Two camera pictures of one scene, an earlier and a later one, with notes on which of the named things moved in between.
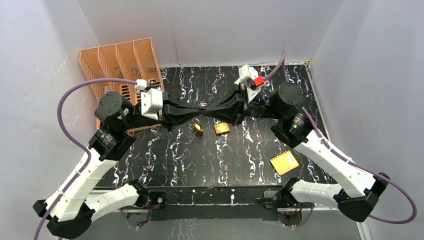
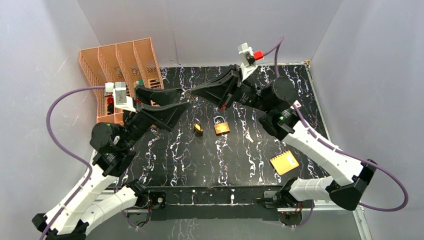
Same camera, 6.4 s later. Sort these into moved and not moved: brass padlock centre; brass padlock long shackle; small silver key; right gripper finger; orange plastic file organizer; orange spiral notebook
Moved: small silver key; right gripper finger
Not moved: orange spiral notebook; orange plastic file organizer; brass padlock long shackle; brass padlock centre
